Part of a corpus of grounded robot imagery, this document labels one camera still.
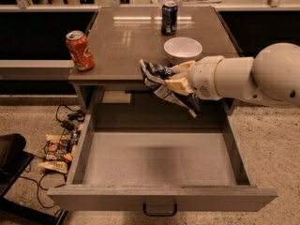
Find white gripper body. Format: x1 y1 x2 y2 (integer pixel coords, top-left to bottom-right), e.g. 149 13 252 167
187 55 224 100

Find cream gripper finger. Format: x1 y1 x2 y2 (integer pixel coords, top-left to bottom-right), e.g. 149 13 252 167
171 60 195 74
164 72 193 96

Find blue chip bag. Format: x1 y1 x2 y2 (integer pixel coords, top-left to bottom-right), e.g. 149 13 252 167
140 59 201 117

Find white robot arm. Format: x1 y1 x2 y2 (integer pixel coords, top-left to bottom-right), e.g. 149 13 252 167
164 43 300 108

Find grey cabinet with top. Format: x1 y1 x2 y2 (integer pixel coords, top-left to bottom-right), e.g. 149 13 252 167
68 6 243 110

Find open grey top drawer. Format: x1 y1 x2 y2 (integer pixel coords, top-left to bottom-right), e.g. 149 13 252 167
47 87 278 213

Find white ceramic bowl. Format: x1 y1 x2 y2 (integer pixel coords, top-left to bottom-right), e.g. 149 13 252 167
163 37 203 65

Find dark blue soda can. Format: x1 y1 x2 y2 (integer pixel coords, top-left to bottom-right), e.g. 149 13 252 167
161 1 178 36

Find cream label inside cabinet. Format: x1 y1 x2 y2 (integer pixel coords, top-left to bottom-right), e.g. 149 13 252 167
102 91 131 103

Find orange soda can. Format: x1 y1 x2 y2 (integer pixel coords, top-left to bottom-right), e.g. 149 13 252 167
66 30 95 71

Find snack bags on floor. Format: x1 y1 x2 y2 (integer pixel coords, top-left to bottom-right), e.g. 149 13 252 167
39 129 81 174

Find black chair base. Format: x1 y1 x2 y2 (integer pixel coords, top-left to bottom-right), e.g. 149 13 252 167
0 134 68 225

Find black cables on floor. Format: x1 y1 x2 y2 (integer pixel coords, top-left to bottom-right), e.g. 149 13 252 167
18 104 86 210

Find black drawer handle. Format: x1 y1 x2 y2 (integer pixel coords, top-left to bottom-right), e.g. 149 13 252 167
142 202 178 218

